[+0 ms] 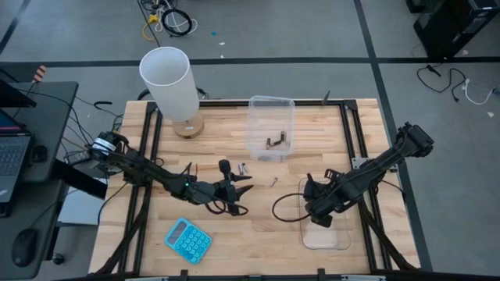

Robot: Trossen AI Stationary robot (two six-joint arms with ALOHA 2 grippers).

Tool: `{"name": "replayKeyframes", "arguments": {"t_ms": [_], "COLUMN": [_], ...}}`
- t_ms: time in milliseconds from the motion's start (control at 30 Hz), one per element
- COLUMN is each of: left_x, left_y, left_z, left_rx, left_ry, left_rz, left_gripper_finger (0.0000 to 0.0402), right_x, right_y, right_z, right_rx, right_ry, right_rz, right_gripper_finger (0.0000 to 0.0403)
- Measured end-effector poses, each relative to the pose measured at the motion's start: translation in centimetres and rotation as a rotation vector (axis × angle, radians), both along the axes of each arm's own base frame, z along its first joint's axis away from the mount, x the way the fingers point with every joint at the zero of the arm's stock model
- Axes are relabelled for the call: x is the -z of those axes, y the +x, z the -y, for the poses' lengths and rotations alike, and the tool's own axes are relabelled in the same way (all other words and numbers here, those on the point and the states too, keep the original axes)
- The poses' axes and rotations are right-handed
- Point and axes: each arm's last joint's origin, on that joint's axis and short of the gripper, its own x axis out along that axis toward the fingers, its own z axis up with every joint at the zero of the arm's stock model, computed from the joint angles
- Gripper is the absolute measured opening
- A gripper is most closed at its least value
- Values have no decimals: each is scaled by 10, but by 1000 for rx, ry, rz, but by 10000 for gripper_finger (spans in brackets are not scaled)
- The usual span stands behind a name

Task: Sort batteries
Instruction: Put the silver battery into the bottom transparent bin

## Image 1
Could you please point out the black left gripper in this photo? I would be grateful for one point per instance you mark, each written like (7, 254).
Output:
(218, 193)

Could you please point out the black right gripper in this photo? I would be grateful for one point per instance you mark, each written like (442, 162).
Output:
(324, 195)

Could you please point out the clear rounded plastic container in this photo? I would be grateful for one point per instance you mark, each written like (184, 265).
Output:
(328, 240)

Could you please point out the blue calculator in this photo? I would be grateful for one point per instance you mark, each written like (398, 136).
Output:
(188, 241)

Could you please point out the white shade wooden lamp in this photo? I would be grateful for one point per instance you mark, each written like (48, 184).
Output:
(168, 78)

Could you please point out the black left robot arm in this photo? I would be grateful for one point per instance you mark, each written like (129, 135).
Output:
(148, 173)

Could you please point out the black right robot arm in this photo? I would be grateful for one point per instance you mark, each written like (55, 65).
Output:
(383, 162)

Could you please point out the silver cylindrical battery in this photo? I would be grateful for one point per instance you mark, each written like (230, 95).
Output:
(273, 181)
(240, 168)
(245, 168)

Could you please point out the tall clear plastic bin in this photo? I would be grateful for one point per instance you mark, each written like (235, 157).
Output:
(269, 117)

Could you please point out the silver aluminium profile bar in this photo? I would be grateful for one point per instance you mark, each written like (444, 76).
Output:
(146, 278)
(363, 278)

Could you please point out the grey flat box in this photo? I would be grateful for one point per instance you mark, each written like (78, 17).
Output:
(78, 210)

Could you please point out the black power brick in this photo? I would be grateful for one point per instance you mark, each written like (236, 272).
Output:
(78, 157)

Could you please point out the small black knob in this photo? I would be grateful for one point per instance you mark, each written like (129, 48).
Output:
(58, 258)

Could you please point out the black desk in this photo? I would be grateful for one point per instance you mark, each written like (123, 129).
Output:
(51, 117)

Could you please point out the black equipment cart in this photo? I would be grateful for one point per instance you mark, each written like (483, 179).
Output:
(449, 27)

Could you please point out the black computer mouse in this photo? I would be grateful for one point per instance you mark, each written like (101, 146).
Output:
(25, 246)

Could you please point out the orange striped floor marker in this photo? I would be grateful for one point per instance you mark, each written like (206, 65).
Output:
(40, 73)

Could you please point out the dark laptop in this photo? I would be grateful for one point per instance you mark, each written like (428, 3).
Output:
(11, 156)

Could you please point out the black monitor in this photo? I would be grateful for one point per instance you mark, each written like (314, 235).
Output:
(11, 97)

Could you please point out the black aluminium rig frame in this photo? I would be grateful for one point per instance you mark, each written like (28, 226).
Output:
(226, 103)

